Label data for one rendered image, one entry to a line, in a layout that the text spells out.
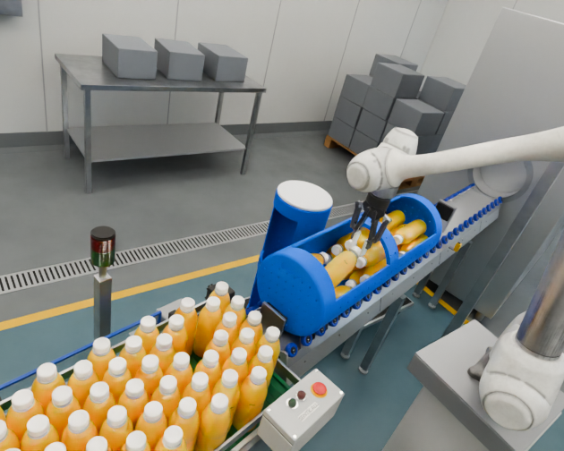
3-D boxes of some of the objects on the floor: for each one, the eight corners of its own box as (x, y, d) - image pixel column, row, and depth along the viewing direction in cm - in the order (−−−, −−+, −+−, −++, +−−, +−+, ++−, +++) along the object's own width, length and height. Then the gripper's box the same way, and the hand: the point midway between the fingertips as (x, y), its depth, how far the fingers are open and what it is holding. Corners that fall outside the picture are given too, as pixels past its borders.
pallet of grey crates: (431, 182, 538) (475, 89, 475) (390, 191, 490) (434, 88, 427) (364, 141, 610) (395, 55, 547) (323, 145, 562) (352, 50, 499)
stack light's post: (107, 472, 184) (113, 277, 126) (98, 478, 181) (99, 283, 123) (103, 464, 186) (106, 270, 128) (94, 471, 183) (92, 275, 125)
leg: (369, 371, 263) (408, 296, 230) (363, 376, 259) (403, 300, 226) (361, 365, 266) (399, 290, 233) (356, 370, 262) (394, 293, 229)
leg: (351, 356, 270) (386, 281, 237) (346, 361, 266) (381, 285, 233) (344, 350, 273) (378, 275, 239) (338, 354, 269) (372, 278, 235)
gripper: (408, 203, 135) (381, 261, 147) (365, 178, 143) (344, 235, 155) (397, 208, 130) (370, 268, 142) (353, 182, 138) (331, 242, 150)
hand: (359, 243), depth 147 cm, fingers closed on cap, 4 cm apart
